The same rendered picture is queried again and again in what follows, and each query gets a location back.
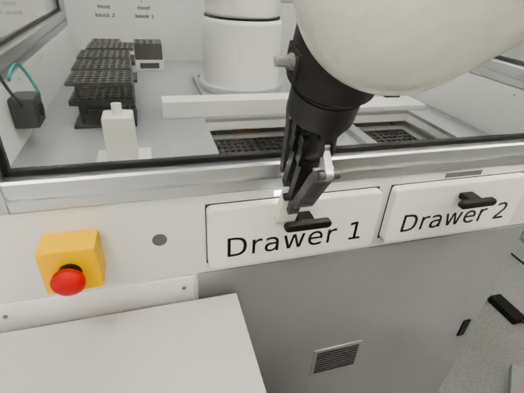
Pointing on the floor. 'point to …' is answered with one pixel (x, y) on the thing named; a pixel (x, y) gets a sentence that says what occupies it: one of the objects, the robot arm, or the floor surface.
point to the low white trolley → (136, 352)
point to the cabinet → (328, 309)
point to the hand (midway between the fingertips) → (288, 205)
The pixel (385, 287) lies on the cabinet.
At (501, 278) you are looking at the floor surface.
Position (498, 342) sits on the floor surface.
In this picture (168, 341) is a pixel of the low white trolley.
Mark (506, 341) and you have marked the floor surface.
